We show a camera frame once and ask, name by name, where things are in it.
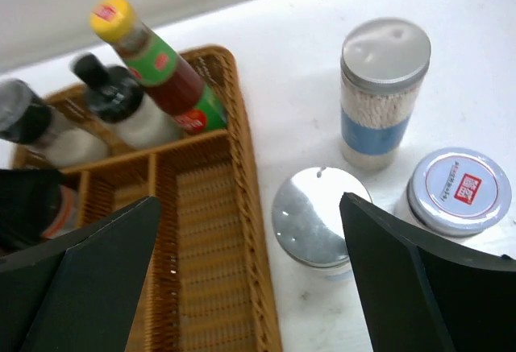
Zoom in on silver-lid white blue canister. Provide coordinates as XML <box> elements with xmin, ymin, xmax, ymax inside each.
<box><xmin>340</xmin><ymin>18</ymin><xmax>431</xmax><ymax>171</ymax></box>

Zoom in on red sauce bottle yellow cap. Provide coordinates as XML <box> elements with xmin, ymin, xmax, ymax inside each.
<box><xmin>89</xmin><ymin>0</ymin><xmax>227</xmax><ymax>135</ymax></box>

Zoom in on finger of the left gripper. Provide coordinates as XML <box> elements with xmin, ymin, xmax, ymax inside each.
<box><xmin>1</xmin><ymin>168</ymin><xmax>64</xmax><ymax>254</ymax></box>

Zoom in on black-knob salt shaker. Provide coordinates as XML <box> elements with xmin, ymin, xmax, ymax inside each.
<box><xmin>71</xmin><ymin>53</ymin><xmax>182</xmax><ymax>150</ymax></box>

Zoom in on brown wicker divided tray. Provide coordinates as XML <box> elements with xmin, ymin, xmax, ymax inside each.
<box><xmin>10</xmin><ymin>44</ymin><xmax>283</xmax><ymax>352</ymax></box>

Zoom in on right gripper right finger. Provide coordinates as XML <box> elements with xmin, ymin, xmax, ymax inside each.
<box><xmin>339</xmin><ymin>193</ymin><xmax>515</xmax><ymax>351</ymax></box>

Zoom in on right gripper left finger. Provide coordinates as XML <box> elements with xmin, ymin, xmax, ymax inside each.
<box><xmin>1</xmin><ymin>196</ymin><xmax>161</xmax><ymax>352</ymax></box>

